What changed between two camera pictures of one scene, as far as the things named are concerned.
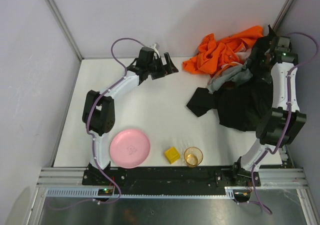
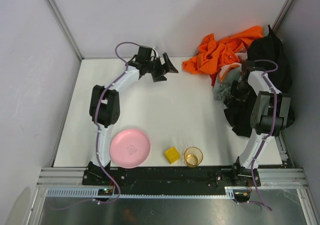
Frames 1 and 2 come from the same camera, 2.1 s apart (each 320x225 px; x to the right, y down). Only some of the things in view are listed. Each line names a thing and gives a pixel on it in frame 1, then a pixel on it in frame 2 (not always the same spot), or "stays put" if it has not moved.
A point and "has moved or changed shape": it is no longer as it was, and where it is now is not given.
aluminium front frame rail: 63,177 stays put
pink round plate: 130,148 stays put
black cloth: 240,105 has moved or changed shape
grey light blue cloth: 238,73 has moved or changed shape
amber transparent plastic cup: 193,156 stays put
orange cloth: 213,53 stays put
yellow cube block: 172,155 stays put
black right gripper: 261,51 to 235,102
